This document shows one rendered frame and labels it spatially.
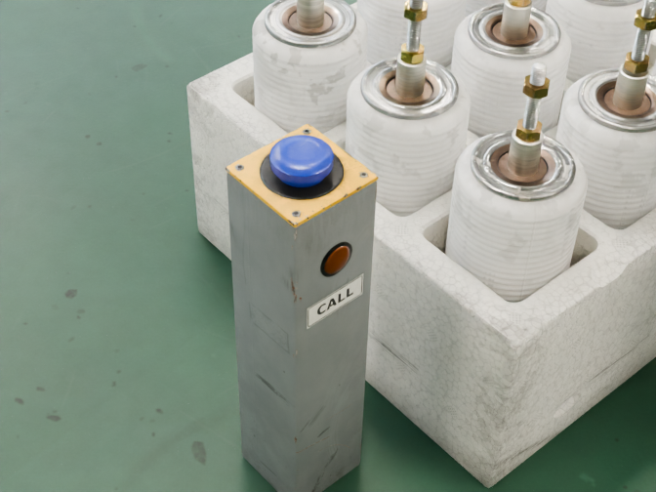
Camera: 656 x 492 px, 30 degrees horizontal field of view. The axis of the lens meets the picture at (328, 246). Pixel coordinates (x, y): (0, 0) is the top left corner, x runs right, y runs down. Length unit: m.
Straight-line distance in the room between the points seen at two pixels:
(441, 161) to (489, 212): 0.10
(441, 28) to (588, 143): 0.20
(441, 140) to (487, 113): 0.09
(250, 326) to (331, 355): 0.06
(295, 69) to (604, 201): 0.27
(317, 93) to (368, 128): 0.09
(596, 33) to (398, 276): 0.29
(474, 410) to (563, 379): 0.08
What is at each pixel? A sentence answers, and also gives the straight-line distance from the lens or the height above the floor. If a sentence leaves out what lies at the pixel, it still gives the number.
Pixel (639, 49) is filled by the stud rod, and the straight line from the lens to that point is 0.94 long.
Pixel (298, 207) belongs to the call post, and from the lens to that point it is 0.76.
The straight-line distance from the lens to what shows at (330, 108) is 1.02.
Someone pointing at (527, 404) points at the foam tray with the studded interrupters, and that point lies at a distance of 0.95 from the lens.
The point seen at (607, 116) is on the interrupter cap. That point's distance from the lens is 0.95.
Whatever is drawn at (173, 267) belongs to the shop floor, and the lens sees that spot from 1.16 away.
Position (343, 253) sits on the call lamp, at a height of 0.27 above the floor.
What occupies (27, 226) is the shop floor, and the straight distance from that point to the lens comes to 1.22.
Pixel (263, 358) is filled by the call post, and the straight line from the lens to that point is 0.88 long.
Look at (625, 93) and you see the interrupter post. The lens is 0.95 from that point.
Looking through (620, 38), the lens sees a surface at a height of 0.23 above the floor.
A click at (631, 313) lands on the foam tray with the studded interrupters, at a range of 1.01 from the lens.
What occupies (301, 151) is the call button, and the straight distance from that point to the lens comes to 0.77.
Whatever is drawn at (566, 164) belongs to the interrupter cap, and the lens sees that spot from 0.90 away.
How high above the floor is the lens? 0.83
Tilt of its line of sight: 45 degrees down
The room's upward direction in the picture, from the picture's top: 1 degrees clockwise
